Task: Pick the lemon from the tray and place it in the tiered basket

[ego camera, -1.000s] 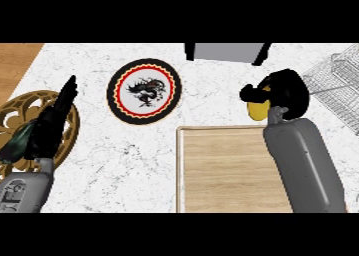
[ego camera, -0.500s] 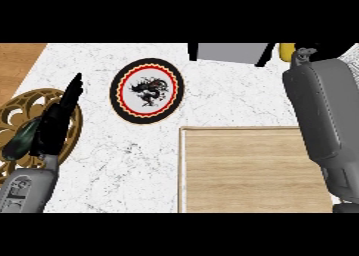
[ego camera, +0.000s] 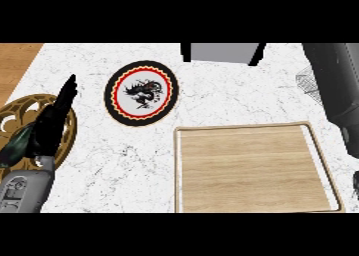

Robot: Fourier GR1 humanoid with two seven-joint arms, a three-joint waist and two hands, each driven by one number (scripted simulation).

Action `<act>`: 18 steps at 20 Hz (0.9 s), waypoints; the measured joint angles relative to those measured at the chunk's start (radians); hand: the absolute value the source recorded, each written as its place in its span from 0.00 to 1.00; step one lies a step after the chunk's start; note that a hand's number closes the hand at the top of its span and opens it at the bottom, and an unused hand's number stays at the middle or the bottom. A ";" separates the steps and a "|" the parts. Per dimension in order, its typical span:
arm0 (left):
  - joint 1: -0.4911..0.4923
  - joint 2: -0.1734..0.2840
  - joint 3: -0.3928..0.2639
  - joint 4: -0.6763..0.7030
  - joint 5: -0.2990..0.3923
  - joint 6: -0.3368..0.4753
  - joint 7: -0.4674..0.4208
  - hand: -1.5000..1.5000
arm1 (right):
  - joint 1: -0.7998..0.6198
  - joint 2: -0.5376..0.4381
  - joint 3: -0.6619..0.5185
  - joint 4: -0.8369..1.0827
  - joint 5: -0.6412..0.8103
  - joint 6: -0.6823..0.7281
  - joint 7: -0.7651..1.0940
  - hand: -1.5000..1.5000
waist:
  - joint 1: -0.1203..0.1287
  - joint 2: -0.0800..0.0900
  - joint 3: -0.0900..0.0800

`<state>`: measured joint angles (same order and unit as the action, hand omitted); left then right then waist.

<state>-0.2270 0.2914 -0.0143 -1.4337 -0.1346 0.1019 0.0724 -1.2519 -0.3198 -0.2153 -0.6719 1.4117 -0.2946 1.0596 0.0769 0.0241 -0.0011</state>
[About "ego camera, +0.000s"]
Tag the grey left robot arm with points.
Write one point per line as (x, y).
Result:
(20, 186)

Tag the dark grey appliance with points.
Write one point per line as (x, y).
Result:
(342, 86)

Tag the oval black-rimmed decorated plate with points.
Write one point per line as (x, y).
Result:
(143, 93)

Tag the gold ornate round trivet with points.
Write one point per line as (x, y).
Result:
(10, 108)

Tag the pale wooden tray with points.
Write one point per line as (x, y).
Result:
(251, 170)

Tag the grey box with black legs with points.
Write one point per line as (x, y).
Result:
(221, 52)

